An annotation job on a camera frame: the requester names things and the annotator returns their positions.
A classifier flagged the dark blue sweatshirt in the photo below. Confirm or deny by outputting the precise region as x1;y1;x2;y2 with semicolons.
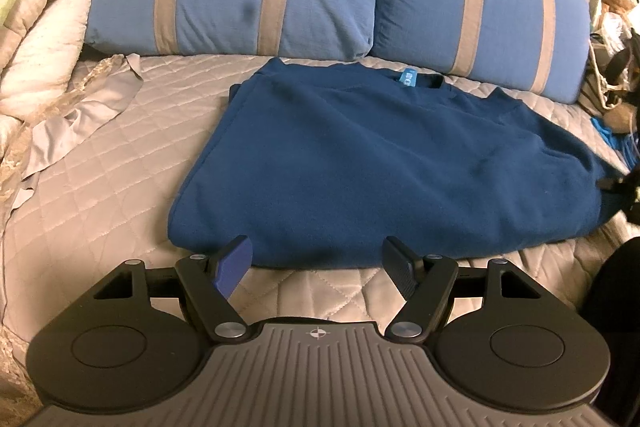
167;59;625;269

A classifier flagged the bright blue cloth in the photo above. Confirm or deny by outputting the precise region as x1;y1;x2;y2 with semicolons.
591;117;634;169

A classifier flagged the striped beige bag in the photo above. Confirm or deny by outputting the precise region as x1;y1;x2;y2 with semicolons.
578;28;639;133

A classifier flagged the quilted grey bed cover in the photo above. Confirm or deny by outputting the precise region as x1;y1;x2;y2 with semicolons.
0;51;640;427

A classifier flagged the grey satin sheet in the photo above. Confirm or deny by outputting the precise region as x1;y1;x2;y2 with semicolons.
10;53;143;210

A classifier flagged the blue striped pillow right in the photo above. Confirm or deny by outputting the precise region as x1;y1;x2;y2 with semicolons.
371;0;590;104

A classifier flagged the white puffy duvet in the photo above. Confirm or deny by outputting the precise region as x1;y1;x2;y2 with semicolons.
1;0;91;150

